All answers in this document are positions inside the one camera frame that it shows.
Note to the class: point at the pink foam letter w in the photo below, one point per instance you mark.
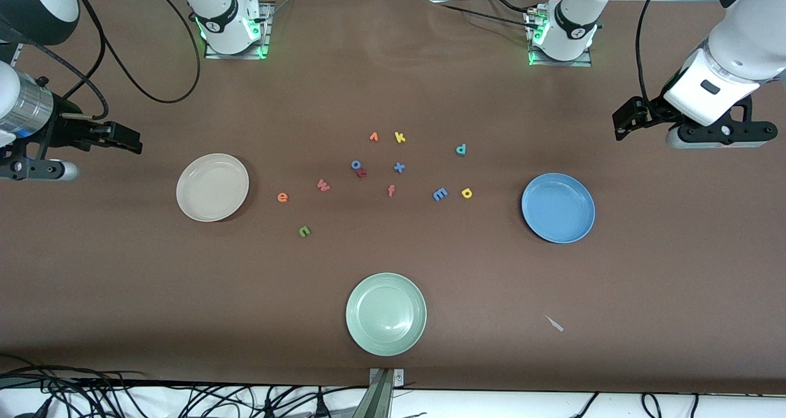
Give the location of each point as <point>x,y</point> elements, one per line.
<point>323,185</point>

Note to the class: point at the small white paper scrap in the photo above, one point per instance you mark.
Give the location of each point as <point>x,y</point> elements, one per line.
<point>554,323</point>

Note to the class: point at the pale green round plate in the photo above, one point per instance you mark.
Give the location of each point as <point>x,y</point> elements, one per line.
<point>385,315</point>

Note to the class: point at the grey metal camera mount bracket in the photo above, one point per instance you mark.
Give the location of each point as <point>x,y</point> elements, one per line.
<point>382,384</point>

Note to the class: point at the blue round plate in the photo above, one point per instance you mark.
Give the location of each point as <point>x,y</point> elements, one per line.
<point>559,208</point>

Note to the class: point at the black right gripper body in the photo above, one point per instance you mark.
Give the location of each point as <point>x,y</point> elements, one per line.
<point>63,128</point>

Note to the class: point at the beige round plate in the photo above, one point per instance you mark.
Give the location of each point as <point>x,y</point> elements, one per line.
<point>212,188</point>

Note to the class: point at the blue foam letter m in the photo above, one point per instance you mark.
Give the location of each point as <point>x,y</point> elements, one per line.
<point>440,194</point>

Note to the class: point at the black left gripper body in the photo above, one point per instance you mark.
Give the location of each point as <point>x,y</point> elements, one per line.
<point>652,112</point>

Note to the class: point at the brown paper table cover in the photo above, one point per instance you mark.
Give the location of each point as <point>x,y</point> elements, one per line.
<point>123,283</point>

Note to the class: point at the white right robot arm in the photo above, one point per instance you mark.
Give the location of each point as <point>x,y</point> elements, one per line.
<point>227,19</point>

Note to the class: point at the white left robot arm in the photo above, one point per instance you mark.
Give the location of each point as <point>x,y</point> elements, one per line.
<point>743,43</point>

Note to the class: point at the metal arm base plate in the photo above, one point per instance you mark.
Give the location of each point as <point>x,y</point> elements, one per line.
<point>268,31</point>
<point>559,63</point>

